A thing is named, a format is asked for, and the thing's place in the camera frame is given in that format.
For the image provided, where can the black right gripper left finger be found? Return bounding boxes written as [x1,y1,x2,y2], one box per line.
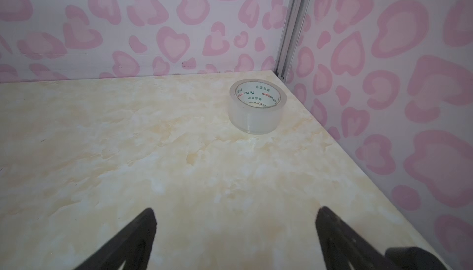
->
[76,208,157,270]

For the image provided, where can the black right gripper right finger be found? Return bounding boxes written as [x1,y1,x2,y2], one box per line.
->
[315,207,399,270]

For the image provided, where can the aluminium corner frame post right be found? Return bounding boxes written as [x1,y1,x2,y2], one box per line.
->
[274,0,310,82]

